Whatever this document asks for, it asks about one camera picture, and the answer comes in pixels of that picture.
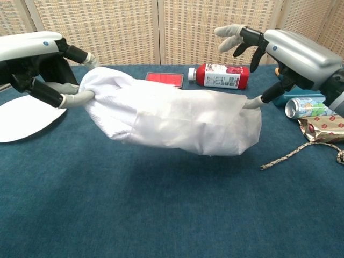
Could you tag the red stamp pad case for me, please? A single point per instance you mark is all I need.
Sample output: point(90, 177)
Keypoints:
point(164, 78)

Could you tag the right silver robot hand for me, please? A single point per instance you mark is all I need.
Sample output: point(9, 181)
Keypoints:
point(301, 56)

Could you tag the red juice bottle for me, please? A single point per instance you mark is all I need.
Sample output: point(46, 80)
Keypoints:
point(223, 76)

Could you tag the teal blue tablecloth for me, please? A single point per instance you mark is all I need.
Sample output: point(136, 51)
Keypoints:
point(134, 201)

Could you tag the woven folding screen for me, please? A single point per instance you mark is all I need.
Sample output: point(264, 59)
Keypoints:
point(121, 29)

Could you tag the white round plate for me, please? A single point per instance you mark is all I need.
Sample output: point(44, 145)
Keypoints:
point(24, 123)

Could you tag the gold foil snack package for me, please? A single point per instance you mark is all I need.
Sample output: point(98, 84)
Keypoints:
point(325, 131)

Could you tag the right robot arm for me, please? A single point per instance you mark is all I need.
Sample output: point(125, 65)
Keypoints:
point(338, 104)

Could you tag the light blue drink can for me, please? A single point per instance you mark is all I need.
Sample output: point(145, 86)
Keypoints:
point(309, 108)

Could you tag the white clothes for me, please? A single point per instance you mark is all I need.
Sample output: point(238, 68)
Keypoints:
point(113, 107)

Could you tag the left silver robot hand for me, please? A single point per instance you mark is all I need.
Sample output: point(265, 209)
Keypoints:
point(27, 45)

